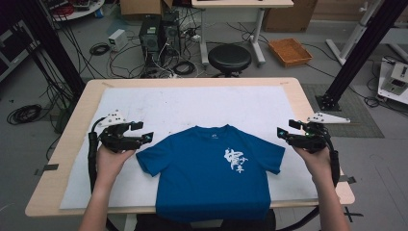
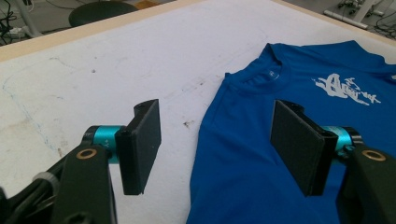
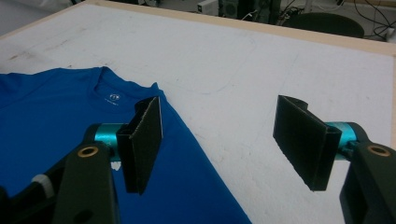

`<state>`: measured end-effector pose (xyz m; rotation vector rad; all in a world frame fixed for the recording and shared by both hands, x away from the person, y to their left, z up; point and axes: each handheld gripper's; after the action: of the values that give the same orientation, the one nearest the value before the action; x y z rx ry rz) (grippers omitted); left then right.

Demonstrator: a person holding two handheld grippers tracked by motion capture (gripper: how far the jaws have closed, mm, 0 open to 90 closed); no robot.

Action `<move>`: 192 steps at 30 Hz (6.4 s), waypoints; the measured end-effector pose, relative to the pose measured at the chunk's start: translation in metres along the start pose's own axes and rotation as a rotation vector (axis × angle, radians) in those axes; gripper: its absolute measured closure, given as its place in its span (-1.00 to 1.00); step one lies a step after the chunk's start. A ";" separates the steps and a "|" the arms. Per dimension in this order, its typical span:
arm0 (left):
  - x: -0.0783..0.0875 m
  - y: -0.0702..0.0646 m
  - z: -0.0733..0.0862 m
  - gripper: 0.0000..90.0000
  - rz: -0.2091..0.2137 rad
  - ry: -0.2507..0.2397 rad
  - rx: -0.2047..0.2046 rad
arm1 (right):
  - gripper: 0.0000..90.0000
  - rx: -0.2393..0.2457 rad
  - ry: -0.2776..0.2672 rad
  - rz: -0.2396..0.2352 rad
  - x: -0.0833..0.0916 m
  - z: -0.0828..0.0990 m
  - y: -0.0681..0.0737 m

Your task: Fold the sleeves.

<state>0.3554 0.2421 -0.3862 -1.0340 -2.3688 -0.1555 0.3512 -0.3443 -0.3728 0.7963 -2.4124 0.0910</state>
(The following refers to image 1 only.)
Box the small white power box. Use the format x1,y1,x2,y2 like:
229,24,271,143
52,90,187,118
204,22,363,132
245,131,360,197
107,28,129,53

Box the white table mat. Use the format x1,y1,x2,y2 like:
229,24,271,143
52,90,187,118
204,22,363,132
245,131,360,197
59,84,319,211

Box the coiled black cable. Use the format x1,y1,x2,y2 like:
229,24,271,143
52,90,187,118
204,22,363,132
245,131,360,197
89,41,112,57
6,103,43,126
172,60,197,77

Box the white desk with metal legs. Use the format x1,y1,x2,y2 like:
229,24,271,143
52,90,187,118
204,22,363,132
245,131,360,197
191,0,295,67

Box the black round stool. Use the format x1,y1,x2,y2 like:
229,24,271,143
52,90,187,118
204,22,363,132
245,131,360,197
207,43,253,78

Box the white device on floor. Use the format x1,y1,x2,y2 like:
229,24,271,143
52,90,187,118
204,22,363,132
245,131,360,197
377,60,408,106

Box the person's right hand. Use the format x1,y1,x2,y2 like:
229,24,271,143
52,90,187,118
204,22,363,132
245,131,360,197
293,145,337,188

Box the blue t-shirt with white print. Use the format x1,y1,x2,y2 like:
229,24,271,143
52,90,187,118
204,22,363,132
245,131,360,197
135,123,287,224

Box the black metal frame post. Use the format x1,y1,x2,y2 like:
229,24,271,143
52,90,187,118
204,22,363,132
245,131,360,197
315,0,408,113
12,0,87,98

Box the large cardboard box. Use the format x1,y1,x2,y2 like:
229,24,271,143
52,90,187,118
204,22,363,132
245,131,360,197
262,0,319,34

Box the grey floor mat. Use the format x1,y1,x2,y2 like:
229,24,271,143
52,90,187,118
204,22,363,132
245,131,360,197
300,83,386,140

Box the grey tape strip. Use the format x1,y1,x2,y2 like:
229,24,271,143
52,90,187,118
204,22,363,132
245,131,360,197
338,174,357,185
34,163,61,177

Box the light wooden table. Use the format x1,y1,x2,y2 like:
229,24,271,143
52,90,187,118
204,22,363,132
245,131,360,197
24,76,356,218

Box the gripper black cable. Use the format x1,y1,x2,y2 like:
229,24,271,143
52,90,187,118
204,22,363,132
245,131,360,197
87,116,108,195
278,127,342,231

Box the dark equipment rack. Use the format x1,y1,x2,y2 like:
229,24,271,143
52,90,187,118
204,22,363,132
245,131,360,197
0,18,41,83

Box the person's left hand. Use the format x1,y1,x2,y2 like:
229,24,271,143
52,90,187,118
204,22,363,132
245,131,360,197
95,143,138,191

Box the black tape cross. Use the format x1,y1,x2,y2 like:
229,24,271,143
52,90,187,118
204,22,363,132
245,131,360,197
343,206,365,223

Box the white metal stand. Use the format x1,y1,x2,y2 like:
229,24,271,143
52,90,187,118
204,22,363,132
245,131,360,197
325,0,387,66

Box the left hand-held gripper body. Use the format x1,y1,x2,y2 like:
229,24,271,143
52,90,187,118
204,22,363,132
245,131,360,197
96,109,144,154

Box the black computer tower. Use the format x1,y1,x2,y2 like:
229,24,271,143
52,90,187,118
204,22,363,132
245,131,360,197
160,11,183,58
138,13,164,71

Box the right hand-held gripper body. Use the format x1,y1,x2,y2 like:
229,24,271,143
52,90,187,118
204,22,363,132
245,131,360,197
285,111,351,154

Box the round white table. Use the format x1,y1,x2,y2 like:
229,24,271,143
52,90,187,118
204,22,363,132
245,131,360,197
40,0,106,23

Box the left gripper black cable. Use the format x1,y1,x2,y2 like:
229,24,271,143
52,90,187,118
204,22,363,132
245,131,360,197
87,116,108,195

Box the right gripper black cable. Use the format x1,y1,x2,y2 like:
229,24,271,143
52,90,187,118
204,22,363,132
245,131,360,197
278,127,342,231

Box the orange shallow basket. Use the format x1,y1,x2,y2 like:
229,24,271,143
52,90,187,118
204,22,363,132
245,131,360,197
267,38,314,68

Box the person's dark trousers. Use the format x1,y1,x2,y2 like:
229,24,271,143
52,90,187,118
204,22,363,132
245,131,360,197
134,209,277,231

